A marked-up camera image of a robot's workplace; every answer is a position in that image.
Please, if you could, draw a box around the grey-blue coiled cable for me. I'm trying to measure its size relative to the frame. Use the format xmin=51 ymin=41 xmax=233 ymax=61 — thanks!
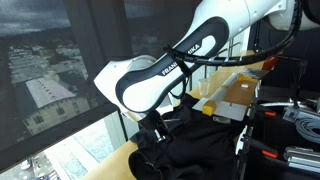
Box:
xmin=294 ymin=118 xmax=320 ymax=144

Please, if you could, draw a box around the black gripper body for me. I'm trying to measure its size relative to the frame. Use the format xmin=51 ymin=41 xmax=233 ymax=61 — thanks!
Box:
xmin=138 ymin=110 xmax=168 ymax=134

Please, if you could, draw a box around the black clamp orange handle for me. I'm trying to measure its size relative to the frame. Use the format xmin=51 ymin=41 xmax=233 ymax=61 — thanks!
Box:
xmin=248 ymin=103 xmax=278 ymax=118
xmin=241 ymin=134 xmax=280 ymax=160

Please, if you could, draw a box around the grey crumpled sheet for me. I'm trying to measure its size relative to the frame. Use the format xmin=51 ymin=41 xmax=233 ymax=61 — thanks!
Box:
xmin=246 ymin=67 xmax=269 ymax=81

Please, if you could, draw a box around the bubble wrap roll yellow tape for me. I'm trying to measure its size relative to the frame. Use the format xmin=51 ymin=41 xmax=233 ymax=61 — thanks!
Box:
xmin=201 ymin=73 xmax=254 ymax=117

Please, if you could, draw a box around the white rectangular board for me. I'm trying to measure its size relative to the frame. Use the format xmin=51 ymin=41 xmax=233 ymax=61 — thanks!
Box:
xmin=192 ymin=96 xmax=249 ymax=122

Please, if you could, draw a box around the clear plastic cup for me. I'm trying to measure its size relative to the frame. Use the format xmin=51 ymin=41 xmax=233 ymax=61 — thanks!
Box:
xmin=197 ymin=78 xmax=212 ymax=98

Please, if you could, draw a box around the black camera tripod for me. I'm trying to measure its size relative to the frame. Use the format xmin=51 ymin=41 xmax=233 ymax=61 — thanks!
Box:
xmin=253 ymin=54 xmax=309 ymax=108

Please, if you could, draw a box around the black zip jersey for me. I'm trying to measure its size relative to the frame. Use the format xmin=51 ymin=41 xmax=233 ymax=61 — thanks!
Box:
xmin=128 ymin=93 xmax=248 ymax=180

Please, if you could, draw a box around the folded dollar bill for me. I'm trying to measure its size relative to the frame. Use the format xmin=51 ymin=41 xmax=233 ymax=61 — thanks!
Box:
xmin=212 ymin=115 xmax=232 ymax=125

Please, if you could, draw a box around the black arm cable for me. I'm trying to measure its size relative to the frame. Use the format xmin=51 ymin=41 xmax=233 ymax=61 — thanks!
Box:
xmin=163 ymin=0 xmax=303 ymax=101

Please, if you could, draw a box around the dark mesh window blind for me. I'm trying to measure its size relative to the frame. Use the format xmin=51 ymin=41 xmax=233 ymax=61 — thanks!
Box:
xmin=0 ymin=0 xmax=134 ymax=172
xmin=123 ymin=0 xmax=201 ymax=59

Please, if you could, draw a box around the black perforated board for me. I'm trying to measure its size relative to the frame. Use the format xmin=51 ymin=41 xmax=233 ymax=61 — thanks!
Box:
xmin=253 ymin=109 xmax=320 ymax=180

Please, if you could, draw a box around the orange chair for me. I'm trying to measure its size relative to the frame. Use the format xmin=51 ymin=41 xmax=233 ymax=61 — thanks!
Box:
xmin=264 ymin=56 xmax=281 ymax=71

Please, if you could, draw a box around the aluminium extrusion with bracket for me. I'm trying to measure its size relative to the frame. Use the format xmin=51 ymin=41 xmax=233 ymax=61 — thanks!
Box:
xmin=283 ymin=146 xmax=320 ymax=174
xmin=282 ymin=98 xmax=320 ymax=123

